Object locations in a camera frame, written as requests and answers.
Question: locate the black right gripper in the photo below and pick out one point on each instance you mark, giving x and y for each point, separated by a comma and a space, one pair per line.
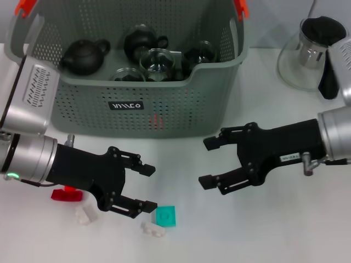
279, 145

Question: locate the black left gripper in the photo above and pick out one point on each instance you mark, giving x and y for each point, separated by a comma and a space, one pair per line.
87, 172

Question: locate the cyan square toy brick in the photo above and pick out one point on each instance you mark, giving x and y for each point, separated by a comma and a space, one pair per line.
166, 216

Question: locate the white toy brick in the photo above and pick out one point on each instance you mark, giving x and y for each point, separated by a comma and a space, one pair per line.
81, 216
154, 229

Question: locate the red sloped toy brick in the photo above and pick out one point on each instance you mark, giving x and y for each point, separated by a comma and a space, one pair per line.
156, 120

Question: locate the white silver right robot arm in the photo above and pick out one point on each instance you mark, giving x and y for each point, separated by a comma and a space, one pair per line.
337, 134

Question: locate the grey perforated plastic storage bin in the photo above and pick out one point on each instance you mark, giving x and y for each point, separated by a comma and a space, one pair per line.
164, 109

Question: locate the small red toy brick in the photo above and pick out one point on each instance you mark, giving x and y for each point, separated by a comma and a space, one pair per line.
69, 189

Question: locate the dark red long toy brick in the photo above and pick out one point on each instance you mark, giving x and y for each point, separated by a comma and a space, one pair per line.
65, 196

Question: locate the silver plug on left gripper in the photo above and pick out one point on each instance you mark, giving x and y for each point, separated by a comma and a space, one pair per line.
70, 140

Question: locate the dark clay teapot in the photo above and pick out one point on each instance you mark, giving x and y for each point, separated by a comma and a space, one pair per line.
82, 57

